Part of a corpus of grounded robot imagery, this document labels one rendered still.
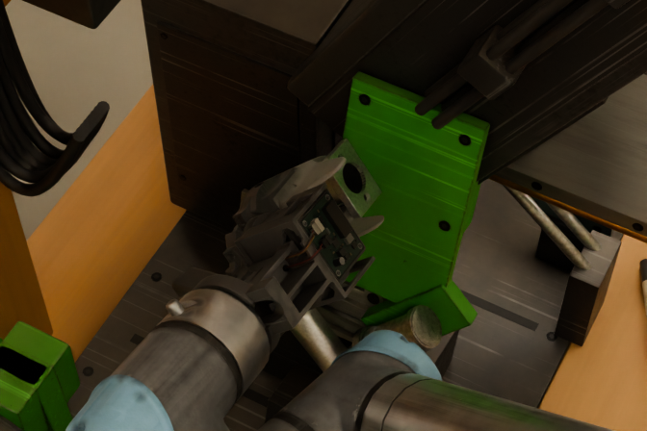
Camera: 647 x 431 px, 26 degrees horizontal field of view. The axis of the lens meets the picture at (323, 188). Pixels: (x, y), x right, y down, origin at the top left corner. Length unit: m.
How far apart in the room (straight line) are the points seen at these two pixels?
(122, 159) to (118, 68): 1.29
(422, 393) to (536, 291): 0.54
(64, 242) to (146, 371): 0.62
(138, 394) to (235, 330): 0.09
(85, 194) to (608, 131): 0.58
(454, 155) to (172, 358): 0.31
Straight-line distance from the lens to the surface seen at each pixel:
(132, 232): 1.51
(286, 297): 0.96
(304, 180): 1.09
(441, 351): 1.32
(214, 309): 0.95
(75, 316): 1.46
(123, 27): 2.92
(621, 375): 1.41
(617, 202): 1.23
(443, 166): 1.11
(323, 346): 1.25
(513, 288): 1.44
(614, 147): 1.27
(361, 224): 1.10
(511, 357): 1.40
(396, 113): 1.10
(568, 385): 1.39
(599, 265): 1.34
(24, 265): 1.33
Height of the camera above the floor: 2.10
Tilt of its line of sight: 53 degrees down
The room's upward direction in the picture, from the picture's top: straight up
